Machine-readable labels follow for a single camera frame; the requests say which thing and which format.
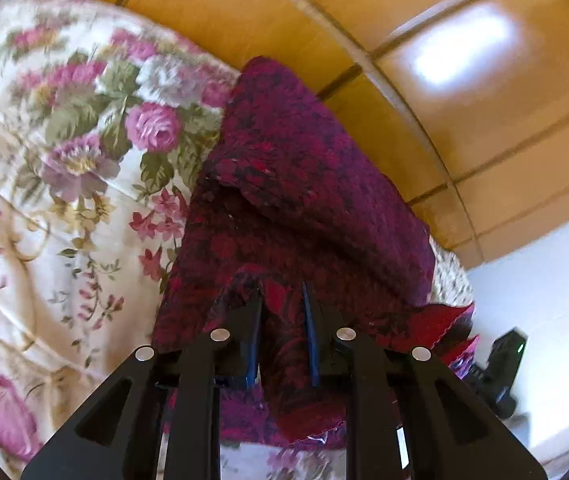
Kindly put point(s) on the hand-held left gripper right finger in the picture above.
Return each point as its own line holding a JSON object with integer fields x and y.
{"x": 310, "y": 340}

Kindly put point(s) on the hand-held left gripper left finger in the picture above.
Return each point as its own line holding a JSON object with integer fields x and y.
{"x": 250, "y": 360}

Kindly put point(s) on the maroon knitted garment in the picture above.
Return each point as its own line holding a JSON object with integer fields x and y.
{"x": 304, "y": 200}

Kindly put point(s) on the floral bedspread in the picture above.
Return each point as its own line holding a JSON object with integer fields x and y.
{"x": 74, "y": 210}

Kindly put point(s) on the wooden panelled headboard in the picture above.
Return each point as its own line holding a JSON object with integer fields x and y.
{"x": 414, "y": 60}

